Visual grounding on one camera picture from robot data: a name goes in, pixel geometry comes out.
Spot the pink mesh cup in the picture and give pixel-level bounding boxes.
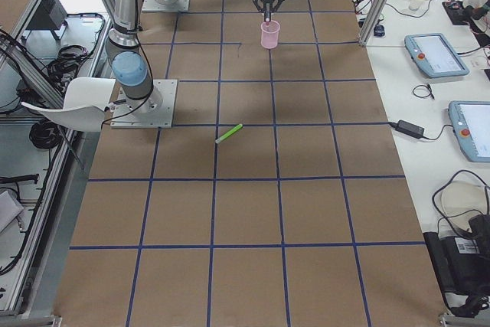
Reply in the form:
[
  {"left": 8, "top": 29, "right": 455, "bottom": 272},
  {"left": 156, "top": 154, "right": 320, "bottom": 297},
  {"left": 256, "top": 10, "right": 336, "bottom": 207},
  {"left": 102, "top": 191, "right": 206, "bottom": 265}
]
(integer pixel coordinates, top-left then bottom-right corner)
[{"left": 260, "top": 20, "right": 280, "bottom": 50}]

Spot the green pen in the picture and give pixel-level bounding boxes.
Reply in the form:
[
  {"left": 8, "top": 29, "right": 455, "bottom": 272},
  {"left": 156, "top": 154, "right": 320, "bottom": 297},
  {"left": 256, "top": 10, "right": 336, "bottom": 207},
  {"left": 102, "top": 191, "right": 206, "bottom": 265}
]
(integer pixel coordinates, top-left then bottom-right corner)
[{"left": 215, "top": 123, "right": 243, "bottom": 145}]

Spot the blue teach pendant upper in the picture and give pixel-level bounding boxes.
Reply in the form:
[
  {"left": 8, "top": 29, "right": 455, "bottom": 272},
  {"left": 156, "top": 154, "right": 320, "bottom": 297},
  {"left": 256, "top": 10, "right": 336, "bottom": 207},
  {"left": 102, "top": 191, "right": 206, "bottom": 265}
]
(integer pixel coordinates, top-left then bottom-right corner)
[{"left": 404, "top": 33, "right": 469, "bottom": 78}]

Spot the blue teach pendant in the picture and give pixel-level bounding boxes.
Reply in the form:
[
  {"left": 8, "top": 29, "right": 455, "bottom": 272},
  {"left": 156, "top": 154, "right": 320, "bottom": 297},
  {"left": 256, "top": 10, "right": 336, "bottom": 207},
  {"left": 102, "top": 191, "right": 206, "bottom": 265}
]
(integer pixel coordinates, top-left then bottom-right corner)
[
  {"left": 448, "top": 100, "right": 489, "bottom": 162},
  {"left": 404, "top": 33, "right": 469, "bottom": 78}
]

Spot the black laptop charger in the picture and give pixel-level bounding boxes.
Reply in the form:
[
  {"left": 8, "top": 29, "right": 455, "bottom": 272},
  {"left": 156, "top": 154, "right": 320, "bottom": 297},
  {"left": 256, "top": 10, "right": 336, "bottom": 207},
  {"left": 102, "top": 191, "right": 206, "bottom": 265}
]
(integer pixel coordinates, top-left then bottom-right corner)
[{"left": 388, "top": 119, "right": 424, "bottom": 139}]

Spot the white chair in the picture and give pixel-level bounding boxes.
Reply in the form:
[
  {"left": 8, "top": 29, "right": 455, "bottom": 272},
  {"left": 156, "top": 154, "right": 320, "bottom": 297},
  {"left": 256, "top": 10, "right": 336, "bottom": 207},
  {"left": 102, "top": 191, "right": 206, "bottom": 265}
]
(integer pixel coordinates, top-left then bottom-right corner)
[{"left": 21, "top": 77, "right": 116, "bottom": 132}]

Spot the blue teach pendant lower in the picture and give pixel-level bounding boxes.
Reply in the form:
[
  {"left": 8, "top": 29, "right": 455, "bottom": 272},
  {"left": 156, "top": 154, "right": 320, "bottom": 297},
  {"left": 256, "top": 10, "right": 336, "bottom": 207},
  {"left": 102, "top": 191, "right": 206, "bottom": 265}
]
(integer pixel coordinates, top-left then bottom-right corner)
[{"left": 448, "top": 100, "right": 489, "bottom": 162}]

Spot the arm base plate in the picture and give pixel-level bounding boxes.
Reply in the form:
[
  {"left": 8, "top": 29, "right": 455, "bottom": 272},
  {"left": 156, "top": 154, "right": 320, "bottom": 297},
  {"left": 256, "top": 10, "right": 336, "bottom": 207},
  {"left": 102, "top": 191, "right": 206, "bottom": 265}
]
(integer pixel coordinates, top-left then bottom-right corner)
[
  {"left": 142, "top": 0, "right": 190, "bottom": 13},
  {"left": 109, "top": 80, "right": 178, "bottom": 129}
]

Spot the aluminium frame post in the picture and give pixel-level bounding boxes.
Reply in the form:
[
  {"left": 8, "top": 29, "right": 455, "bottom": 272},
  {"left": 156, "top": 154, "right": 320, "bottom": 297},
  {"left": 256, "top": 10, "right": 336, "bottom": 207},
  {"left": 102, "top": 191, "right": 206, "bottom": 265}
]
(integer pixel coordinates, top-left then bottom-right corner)
[{"left": 358, "top": 0, "right": 407, "bottom": 47}]

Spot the black small cable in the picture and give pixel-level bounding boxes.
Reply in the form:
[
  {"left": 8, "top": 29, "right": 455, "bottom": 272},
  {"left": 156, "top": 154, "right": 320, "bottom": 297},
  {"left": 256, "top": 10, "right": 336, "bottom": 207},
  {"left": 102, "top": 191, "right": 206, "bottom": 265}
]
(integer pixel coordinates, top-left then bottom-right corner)
[{"left": 412, "top": 83, "right": 436, "bottom": 100}]

